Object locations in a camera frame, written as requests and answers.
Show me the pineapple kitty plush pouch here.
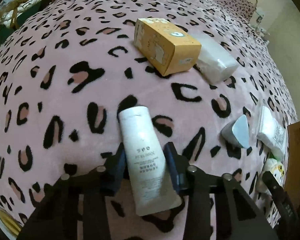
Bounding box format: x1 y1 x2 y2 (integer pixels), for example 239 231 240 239
255 158 285 196

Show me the white cream tube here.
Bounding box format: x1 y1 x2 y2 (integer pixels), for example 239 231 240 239
119 106 182 217

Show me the white cotton pads bag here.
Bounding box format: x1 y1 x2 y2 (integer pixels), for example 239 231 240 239
256 105 288 161

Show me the blue triangular sponge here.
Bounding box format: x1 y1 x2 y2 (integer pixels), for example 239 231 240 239
221 114 250 148

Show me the clear plastic pack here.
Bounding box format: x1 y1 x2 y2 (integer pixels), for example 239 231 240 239
190 32 239 85

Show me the yellow cardboard box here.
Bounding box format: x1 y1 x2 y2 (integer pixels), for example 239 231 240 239
134 18 202 76

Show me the brown cardboard box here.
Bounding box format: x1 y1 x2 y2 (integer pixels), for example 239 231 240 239
285 121 300 208

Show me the leopard print pink blanket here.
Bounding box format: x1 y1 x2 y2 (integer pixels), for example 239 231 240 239
0 0 297 239

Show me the right nightstand with bottles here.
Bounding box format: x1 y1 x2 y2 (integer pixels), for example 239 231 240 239
249 7 270 46

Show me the brown teddy bear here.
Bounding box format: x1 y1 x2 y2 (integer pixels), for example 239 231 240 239
0 0 42 29

